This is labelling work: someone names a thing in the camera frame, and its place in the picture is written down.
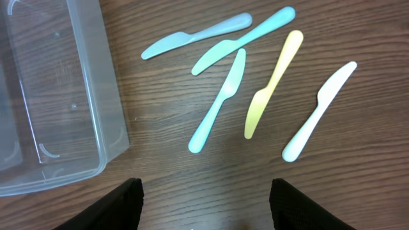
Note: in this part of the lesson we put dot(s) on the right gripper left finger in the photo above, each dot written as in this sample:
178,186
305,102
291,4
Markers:
119,209

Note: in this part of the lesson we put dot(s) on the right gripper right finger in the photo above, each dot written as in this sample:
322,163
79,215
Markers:
293,210

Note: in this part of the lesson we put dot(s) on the white plastic knife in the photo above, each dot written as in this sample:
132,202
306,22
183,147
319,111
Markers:
325,96

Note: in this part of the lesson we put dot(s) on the right clear plastic container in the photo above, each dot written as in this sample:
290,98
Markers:
61,114

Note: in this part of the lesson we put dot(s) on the yellow plastic knife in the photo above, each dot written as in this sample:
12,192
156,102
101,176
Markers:
262,97

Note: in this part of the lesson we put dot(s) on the light teal plastic knife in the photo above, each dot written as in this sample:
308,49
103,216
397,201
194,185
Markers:
228,89

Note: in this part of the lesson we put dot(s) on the teal plastic knife upper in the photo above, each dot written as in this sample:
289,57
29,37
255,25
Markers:
225,47

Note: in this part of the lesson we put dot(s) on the pale blue plastic knife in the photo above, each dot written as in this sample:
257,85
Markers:
179,39

